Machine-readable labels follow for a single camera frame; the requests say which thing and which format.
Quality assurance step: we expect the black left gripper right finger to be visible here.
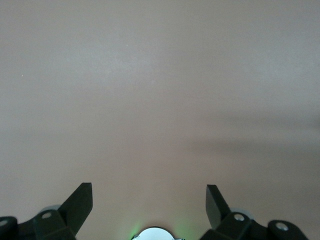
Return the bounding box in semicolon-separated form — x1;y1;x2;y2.
199;184;310;240

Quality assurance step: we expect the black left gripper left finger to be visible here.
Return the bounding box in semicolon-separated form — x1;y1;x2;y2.
0;182;94;240

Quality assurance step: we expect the brown table mat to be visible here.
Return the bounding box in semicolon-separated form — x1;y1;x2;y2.
0;0;320;240

